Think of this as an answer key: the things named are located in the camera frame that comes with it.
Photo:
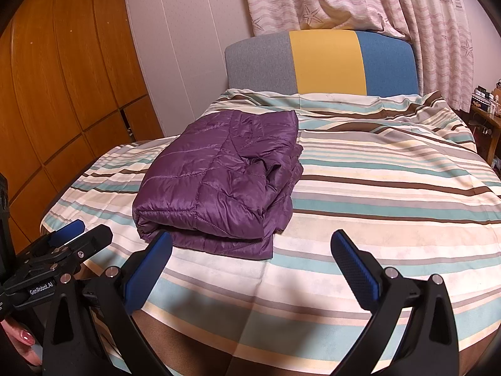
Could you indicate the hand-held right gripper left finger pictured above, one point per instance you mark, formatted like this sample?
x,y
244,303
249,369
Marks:
x,y
150,270

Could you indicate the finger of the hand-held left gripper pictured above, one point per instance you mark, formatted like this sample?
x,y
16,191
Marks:
x,y
68,231
94,239

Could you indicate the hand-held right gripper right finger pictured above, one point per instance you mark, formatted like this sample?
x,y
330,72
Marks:
x,y
354,266

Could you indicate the purple down jacket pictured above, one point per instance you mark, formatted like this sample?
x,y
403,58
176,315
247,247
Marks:
x,y
219,180

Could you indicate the person's left hand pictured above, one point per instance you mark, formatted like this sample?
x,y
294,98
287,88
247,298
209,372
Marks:
x,y
21,338

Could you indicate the striped duvet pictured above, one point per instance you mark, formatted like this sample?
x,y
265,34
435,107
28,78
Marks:
x,y
372,188

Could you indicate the wooden wardrobe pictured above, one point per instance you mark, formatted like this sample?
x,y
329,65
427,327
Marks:
x,y
58,86

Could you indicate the wooden desk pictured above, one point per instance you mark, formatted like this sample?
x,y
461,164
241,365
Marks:
x,y
491,133

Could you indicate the grey yellow blue headboard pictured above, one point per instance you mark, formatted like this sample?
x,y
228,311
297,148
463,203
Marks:
x,y
328,62

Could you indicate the dark patterned tin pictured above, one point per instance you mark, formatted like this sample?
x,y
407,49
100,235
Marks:
x,y
481,103

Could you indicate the printed curtain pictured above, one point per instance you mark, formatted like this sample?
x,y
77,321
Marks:
x,y
438,39

